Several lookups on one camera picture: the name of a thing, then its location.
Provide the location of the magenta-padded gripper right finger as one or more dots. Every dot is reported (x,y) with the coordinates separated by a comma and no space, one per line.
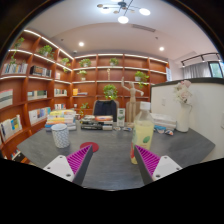
(165,166)

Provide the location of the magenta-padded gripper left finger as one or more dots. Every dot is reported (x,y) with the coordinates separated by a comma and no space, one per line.
(58,166)

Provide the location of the clear bottle with yellow drink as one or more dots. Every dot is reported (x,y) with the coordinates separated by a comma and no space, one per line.
(141,133)

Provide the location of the white patterned mug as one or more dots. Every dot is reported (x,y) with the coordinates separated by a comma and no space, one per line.
(60,136)

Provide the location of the round red coaster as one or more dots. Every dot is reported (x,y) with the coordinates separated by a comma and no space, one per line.
(84,145)

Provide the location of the stack of white books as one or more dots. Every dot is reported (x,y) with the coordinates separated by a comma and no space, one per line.
(165,120)

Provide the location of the white vase with flowers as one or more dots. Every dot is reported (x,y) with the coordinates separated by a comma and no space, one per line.
(183,120)

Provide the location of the stack of dark books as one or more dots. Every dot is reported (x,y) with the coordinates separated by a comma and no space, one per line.
(96,123)

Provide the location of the tan chair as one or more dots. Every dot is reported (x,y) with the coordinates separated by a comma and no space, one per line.
(129,111)

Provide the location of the small green white carton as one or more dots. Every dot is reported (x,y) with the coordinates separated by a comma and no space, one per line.
(121,116)

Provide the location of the white partition with dark top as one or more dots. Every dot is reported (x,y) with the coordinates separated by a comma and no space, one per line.
(206,110)

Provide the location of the dark office chair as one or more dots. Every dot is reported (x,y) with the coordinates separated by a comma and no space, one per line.
(105,108)

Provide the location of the wooden artist mannequin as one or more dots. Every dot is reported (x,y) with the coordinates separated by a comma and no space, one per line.
(132,95)

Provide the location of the wooden shelf unit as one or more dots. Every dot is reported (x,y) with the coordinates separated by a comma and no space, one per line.
(90,86)

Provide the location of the grey window curtain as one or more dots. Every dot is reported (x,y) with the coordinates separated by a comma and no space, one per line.
(196,70)

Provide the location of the round recessed ceiling light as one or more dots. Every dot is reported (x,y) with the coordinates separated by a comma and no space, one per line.
(81,44)
(161,48)

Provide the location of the black branched ceiling lamp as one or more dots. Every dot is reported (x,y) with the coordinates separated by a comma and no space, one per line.
(122,10)

